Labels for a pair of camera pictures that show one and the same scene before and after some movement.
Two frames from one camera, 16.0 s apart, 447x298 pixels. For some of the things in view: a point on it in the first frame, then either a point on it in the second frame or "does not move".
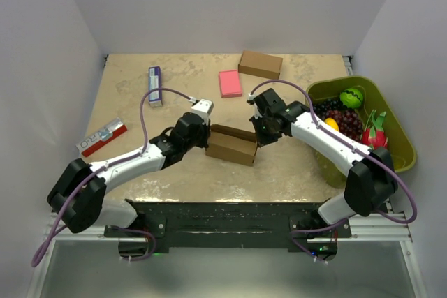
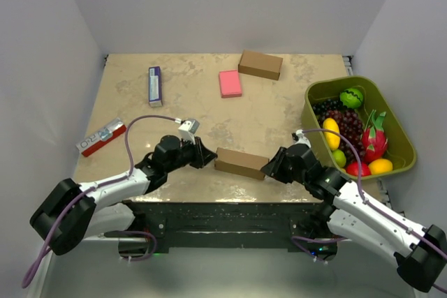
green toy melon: x=351 y=98 does not move
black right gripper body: x=266 y=134 → x=288 y=174
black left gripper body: x=202 y=140 → x=191 y=154
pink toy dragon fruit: x=374 y=135 does not move
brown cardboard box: x=232 y=144 → x=240 y=163
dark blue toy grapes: x=321 y=108 does not move
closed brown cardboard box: x=260 y=63 does not move
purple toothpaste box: x=154 y=82 does not move
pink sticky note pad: x=230 y=84 does not move
